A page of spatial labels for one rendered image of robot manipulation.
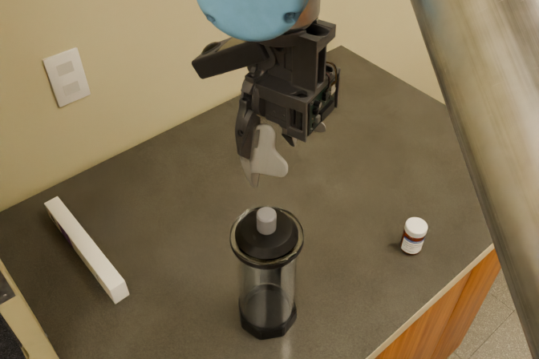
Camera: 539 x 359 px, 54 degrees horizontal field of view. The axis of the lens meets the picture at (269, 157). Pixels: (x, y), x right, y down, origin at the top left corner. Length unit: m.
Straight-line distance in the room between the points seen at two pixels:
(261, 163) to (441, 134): 0.79
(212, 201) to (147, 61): 0.34
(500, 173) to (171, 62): 1.06
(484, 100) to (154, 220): 0.92
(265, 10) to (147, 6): 0.82
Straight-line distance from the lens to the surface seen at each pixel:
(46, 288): 1.06
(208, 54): 0.59
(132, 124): 1.27
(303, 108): 0.52
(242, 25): 0.35
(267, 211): 0.74
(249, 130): 0.57
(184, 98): 1.32
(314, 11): 0.50
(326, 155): 1.21
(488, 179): 0.25
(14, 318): 0.82
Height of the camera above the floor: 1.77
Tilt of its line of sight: 44 degrees down
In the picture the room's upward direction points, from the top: straight up
